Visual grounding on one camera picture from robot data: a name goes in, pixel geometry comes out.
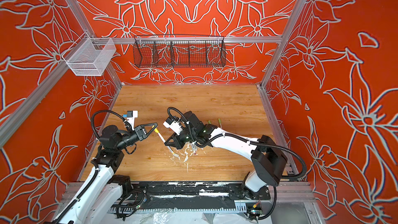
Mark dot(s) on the clear plastic bin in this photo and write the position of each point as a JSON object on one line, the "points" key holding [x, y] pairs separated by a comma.
{"points": [[90, 56]]}

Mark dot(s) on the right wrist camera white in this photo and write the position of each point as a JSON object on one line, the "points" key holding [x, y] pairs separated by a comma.
{"points": [[174, 125]]}

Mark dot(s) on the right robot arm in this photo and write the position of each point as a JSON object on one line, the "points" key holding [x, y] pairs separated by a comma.
{"points": [[268, 159]]}

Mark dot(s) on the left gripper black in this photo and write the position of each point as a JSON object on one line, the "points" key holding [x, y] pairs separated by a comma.
{"points": [[144, 135]]}

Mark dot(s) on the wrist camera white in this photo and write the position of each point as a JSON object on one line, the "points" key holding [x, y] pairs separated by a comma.
{"points": [[129, 119], [174, 125]]}

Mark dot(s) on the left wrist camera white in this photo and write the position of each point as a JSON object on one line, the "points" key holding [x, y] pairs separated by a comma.
{"points": [[129, 119]]}

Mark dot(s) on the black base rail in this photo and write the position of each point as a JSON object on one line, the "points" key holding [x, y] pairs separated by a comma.
{"points": [[234, 190]]}

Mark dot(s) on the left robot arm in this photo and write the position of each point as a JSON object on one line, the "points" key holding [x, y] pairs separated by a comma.
{"points": [[104, 188]]}

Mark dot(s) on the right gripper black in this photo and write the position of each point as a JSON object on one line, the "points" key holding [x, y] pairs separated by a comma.
{"points": [[175, 143]]}

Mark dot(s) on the black wire basket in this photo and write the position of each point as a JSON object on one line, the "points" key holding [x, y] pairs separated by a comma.
{"points": [[179, 51]]}

